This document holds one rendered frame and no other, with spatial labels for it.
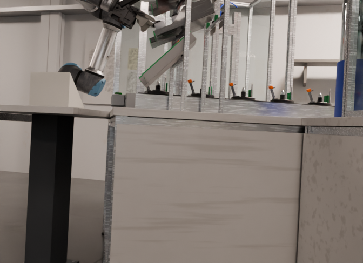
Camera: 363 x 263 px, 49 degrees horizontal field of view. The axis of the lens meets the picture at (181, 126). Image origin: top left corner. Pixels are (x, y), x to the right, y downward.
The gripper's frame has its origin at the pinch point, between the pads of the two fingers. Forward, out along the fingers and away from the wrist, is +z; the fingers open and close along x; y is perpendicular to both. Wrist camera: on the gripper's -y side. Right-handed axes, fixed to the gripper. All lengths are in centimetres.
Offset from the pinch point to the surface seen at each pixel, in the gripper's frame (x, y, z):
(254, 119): 27, 21, 55
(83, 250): -75, 130, 17
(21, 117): -55, 72, -49
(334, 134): 44, 15, 78
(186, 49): 9.4, 5.8, 18.2
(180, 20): 6.3, -4.9, 10.0
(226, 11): 6.7, -17.8, 25.7
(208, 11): 6.6, -14.0, 18.9
